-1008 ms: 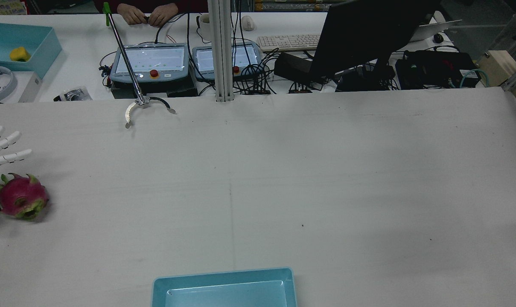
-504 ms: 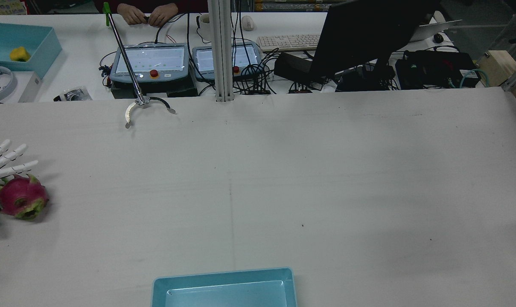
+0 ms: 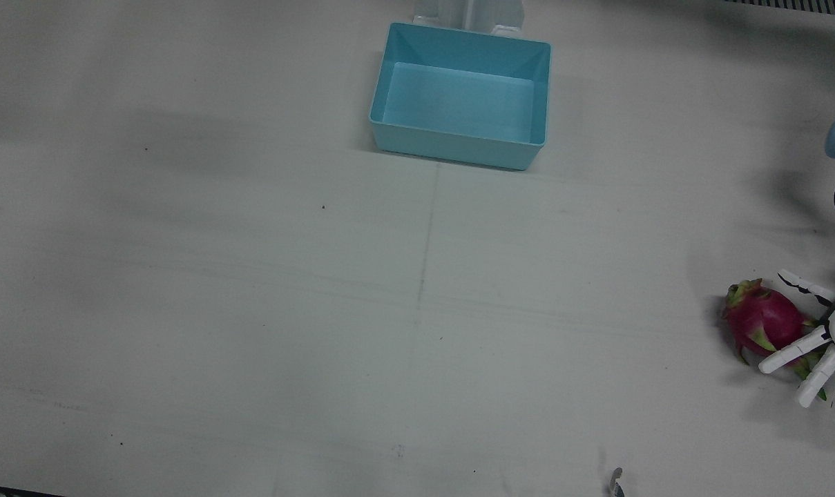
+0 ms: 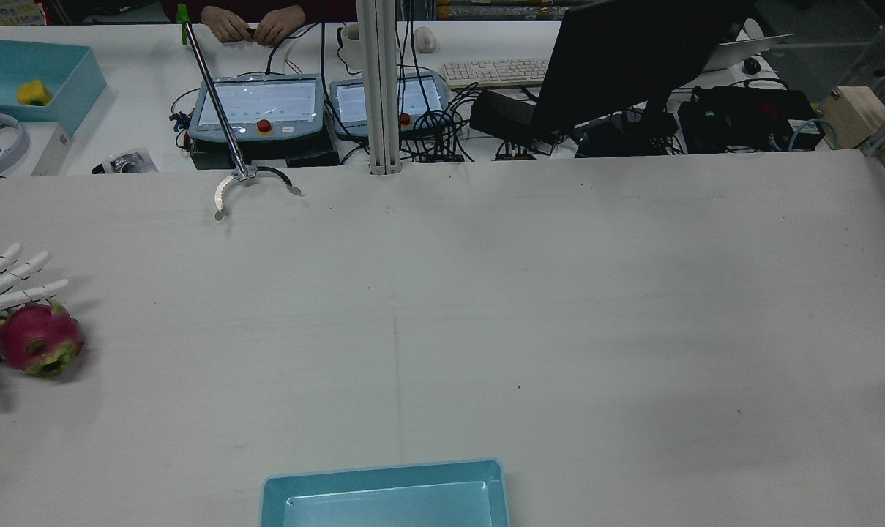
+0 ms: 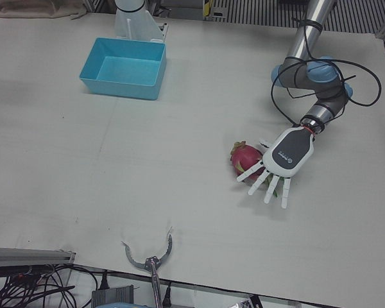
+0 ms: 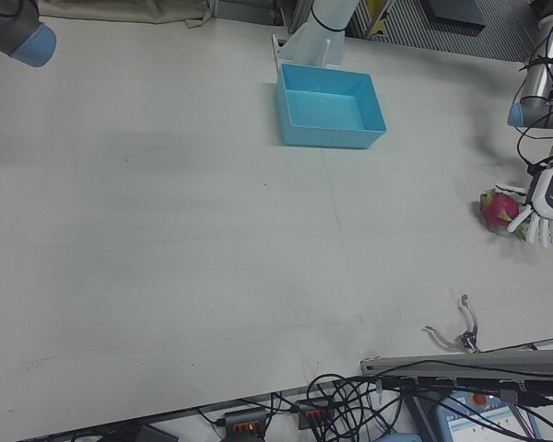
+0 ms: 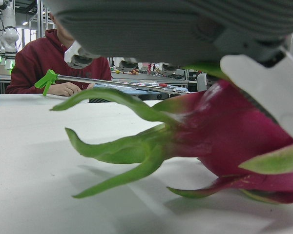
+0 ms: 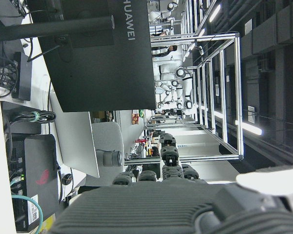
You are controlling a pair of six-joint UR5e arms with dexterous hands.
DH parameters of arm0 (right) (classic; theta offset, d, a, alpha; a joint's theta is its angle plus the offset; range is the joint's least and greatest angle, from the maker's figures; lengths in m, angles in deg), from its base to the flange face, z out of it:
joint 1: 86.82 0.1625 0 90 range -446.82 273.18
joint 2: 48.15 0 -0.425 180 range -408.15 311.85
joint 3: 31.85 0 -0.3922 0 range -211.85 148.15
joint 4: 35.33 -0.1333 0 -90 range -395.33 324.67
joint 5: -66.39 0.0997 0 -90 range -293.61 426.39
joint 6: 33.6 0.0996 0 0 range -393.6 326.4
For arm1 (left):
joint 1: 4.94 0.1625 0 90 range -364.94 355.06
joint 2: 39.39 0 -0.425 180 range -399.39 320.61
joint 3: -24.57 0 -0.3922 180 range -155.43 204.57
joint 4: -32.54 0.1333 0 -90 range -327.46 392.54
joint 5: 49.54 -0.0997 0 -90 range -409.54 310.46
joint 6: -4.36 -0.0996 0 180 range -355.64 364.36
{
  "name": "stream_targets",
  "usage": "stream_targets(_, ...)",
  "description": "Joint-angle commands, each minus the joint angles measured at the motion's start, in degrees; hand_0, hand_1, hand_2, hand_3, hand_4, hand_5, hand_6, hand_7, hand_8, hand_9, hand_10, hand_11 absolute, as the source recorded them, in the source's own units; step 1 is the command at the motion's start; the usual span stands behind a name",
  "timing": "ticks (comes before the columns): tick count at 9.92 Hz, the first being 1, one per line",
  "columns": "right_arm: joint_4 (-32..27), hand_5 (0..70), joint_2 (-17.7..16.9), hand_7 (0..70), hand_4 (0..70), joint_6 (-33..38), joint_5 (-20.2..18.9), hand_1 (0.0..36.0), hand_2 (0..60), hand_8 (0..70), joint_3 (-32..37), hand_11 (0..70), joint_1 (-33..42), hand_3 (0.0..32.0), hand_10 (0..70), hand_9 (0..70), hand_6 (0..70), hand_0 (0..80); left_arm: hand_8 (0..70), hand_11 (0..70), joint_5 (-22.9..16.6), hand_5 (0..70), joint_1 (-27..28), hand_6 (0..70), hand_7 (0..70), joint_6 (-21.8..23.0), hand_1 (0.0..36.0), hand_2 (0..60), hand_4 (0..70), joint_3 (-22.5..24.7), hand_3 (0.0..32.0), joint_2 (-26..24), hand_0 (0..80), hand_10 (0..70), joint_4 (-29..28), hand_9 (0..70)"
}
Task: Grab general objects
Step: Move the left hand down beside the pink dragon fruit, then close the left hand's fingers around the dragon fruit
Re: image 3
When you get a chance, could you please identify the pink dragon fruit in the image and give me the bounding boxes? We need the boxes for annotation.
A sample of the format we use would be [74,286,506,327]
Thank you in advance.
[721,278,832,382]

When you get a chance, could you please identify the dark vent grille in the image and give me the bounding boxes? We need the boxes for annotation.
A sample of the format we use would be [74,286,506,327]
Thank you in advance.
[721,0,835,18]

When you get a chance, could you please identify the light blue plastic bin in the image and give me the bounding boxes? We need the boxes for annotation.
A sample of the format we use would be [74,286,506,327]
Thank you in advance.
[369,22,552,171]

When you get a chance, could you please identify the dark table edge strip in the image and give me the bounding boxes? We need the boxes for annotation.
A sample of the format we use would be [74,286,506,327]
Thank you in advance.
[0,482,66,497]

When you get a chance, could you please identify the white mounting bracket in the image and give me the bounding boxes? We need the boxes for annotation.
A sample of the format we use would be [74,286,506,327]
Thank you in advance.
[412,0,526,37]

